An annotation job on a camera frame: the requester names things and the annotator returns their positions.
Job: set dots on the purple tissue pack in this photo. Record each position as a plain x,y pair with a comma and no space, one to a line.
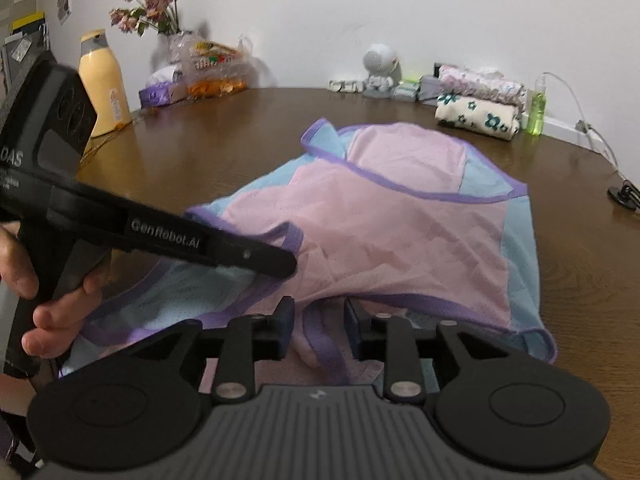
157,91

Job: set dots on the green spray bottle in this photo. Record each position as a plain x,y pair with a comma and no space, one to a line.
536,110

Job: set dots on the person's left hand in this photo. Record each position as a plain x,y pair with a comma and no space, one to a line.
57,315

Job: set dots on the white power strip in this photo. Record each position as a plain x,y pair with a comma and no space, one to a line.
565,130

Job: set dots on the folded cream teal-flower cloth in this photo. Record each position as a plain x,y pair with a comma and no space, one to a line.
475,117

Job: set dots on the black and yellow box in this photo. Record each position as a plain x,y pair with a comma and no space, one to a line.
30,25

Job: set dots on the small white device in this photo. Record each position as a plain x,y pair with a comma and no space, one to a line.
345,85

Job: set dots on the black clamp mount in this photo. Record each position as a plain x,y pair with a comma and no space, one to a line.
622,197

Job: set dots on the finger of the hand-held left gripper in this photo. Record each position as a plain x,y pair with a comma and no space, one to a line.
225,247

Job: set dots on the grey astronaut figurine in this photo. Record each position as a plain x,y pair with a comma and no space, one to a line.
381,67

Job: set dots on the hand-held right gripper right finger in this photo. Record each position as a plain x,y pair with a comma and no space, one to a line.
352,330

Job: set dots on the clear plastic snack bag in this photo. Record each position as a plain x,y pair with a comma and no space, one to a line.
215,67

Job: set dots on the green wipes pack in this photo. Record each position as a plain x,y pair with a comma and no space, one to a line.
407,90

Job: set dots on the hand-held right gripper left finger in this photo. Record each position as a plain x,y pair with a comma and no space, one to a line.
285,322

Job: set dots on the wall poster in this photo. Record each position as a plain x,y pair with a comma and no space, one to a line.
63,2

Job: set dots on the pink and blue mesh garment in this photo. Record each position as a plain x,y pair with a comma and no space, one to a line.
390,220

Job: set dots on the folded floral pastel clothes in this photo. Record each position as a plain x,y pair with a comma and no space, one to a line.
482,85

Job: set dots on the yellow bottle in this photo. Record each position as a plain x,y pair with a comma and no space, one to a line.
102,85

